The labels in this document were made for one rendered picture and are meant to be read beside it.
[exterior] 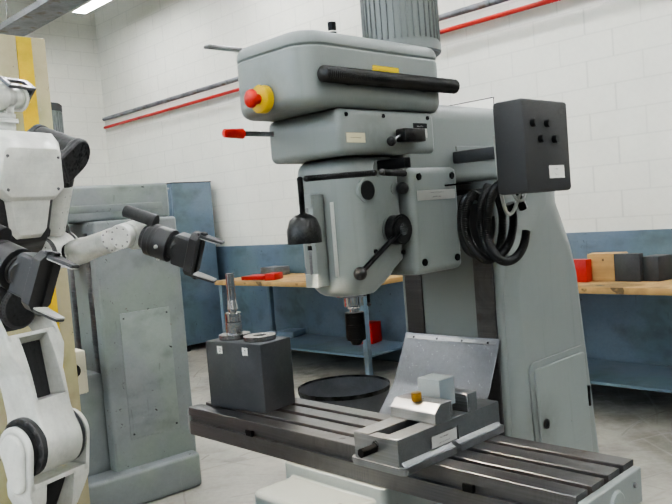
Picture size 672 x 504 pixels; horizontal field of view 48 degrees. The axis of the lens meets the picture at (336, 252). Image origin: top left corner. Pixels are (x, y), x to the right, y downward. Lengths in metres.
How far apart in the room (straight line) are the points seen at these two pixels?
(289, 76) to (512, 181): 0.55
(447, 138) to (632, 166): 4.13
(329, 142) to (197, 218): 7.52
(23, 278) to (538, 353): 1.30
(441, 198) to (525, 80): 4.61
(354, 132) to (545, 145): 0.45
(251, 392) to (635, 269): 3.77
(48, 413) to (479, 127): 1.30
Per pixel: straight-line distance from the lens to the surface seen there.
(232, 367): 2.11
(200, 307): 9.14
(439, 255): 1.85
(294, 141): 1.72
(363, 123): 1.68
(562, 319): 2.21
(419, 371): 2.12
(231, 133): 1.70
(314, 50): 1.60
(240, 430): 2.06
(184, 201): 9.04
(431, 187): 1.84
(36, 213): 1.96
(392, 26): 1.93
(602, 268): 5.56
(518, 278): 2.02
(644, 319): 6.03
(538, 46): 6.40
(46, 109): 3.30
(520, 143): 1.73
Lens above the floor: 1.51
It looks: 3 degrees down
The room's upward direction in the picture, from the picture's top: 5 degrees counter-clockwise
